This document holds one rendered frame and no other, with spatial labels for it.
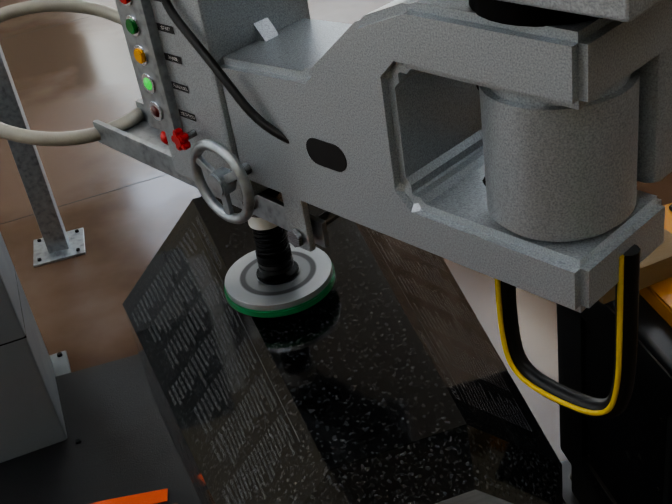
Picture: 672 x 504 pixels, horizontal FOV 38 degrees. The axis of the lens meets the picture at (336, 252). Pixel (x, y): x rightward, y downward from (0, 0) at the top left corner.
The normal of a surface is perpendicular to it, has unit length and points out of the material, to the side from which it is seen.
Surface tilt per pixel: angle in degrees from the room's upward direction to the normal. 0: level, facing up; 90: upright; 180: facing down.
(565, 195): 90
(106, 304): 0
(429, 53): 90
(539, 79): 90
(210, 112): 90
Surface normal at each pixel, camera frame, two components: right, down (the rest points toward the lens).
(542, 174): -0.40, 0.55
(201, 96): -0.70, 0.47
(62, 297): -0.14, -0.83
